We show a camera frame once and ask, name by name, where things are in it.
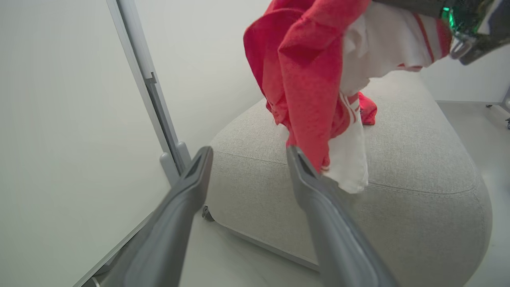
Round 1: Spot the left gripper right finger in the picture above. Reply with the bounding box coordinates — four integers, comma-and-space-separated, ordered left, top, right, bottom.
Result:
286, 145, 400, 287

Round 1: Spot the large white partition panel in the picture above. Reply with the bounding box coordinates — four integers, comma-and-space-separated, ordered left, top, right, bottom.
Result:
0, 0, 188, 287

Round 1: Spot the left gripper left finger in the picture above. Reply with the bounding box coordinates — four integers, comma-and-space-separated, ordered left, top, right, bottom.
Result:
99, 145, 214, 287

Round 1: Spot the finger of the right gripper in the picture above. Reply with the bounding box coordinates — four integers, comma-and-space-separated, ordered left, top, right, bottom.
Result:
372, 0, 443, 19

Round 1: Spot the red and white shirt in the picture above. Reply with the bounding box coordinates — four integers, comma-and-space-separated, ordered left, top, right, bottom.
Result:
243, 0, 453, 195

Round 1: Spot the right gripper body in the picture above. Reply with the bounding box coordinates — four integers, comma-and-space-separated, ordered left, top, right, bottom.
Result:
440, 0, 510, 67

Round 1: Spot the grey fabric sofa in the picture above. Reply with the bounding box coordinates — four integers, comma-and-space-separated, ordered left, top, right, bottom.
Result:
205, 69, 493, 287

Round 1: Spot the grey partition leg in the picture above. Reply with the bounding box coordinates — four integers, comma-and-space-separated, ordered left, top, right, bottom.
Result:
159, 151, 182, 187
177, 141, 192, 173

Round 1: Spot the grey wheeled furniture base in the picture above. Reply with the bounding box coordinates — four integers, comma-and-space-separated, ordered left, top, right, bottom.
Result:
485, 85, 510, 130

